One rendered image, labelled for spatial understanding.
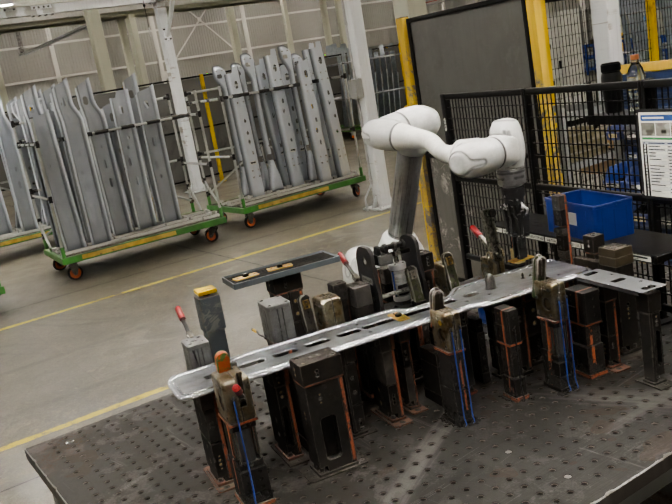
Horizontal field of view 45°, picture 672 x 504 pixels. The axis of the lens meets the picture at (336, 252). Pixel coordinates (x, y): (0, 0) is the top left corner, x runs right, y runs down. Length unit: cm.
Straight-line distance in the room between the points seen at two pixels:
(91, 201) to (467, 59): 518
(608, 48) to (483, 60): 209
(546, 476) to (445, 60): 367
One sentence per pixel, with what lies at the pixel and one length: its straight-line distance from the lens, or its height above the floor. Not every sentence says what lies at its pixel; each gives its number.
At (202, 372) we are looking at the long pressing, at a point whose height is 100.
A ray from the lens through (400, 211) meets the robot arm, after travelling 318.
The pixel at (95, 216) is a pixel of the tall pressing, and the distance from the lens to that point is 920.
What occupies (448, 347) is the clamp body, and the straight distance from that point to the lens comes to 231.
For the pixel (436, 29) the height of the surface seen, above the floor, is 188.
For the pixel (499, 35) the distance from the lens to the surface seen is 501.
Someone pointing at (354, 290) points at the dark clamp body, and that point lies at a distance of 254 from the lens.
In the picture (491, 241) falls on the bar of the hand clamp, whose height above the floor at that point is 111.
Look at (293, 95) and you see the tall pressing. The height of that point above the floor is 146.
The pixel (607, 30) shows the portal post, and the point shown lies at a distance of 703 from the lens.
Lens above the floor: 177
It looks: 13 degrees down
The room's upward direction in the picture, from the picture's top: 10 degrees counter-clockwise
